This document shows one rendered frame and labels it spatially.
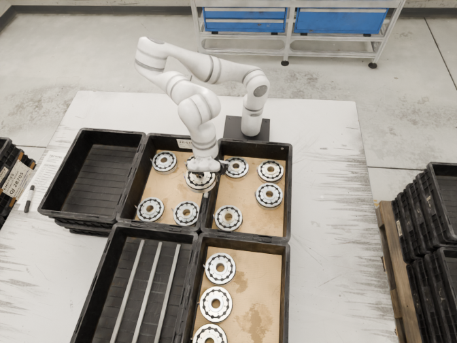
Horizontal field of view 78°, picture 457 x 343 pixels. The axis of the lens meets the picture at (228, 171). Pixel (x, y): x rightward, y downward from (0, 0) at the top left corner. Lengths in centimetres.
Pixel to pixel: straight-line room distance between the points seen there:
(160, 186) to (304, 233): 62
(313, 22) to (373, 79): 76
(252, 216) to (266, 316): 34
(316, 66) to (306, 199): 196
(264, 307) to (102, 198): 74
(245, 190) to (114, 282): 57
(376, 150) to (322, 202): 126
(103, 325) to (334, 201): 98
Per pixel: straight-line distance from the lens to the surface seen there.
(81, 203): 128
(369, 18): 290
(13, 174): 212
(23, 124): 315
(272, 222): 107
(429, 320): 179
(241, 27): 283
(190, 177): 96
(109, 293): 110
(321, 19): 282
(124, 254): 112
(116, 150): 136
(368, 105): 278
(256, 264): 102
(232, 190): 113
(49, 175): 161
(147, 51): 92
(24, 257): 147
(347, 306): 119
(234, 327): 100
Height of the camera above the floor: 182
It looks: 58 degrees down
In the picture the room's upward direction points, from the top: 5 degrees counter-clockwise
